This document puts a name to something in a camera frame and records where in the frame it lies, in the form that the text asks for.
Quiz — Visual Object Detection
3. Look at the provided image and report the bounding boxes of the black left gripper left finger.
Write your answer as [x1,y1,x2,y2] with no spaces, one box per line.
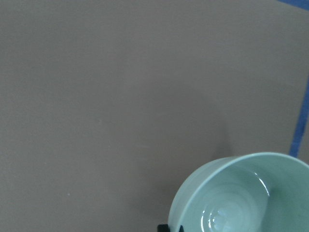
[157,224,170,232]

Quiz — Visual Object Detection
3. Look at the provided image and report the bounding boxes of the green ceramic bowl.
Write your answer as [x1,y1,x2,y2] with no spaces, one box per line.
[168,152,309,232]

